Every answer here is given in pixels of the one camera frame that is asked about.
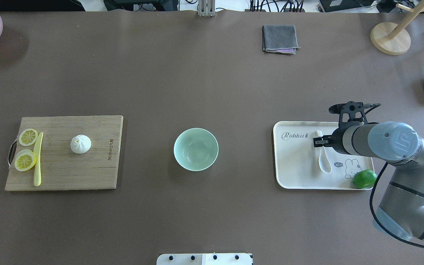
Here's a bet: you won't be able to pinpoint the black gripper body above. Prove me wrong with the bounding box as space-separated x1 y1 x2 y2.
328 128 346 154

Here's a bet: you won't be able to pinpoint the white ceramic spoon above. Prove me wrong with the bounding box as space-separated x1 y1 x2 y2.
316 146 332 173

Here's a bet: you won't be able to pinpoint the white steamed bun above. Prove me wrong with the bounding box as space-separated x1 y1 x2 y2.
70 135 92 154

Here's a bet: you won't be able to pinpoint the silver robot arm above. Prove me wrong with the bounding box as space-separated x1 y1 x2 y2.
313 122 424 248

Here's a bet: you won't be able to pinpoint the light green bowl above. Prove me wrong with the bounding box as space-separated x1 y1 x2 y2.
173 128 219 172

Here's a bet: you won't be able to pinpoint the cream rabbit tray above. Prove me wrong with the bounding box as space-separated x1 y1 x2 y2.
273 121 374 190

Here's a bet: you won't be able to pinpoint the green lime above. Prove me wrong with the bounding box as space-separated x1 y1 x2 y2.
353 170 378 188

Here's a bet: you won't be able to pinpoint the grey folded cloth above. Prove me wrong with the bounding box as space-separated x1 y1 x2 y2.
262 25 300 55

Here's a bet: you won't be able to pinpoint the wooden mug tree stand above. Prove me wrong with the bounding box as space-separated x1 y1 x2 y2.
370 0 424 56

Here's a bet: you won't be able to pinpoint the wooden cutting board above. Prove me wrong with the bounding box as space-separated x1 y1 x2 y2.
5 115 123 191

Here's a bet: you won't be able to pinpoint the yellow plastic knife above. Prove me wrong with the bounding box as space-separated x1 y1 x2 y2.
33 131 43 187

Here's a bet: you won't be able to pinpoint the upper lemon slice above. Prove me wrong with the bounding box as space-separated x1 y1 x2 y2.
18 128 39 146

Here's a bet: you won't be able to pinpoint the lemon slice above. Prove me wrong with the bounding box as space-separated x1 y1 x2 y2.
14 149 37 172
18 128 39 146

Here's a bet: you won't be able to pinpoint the lower lemon slice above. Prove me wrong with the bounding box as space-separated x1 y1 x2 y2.
14 149 37 172

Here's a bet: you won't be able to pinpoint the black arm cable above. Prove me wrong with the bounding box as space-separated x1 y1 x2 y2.
369 162 424 254

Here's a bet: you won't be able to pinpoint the silver aluminium post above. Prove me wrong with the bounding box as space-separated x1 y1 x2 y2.
197 0 216 17

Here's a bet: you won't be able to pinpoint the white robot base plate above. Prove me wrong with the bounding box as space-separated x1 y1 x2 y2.
156 252 254 265

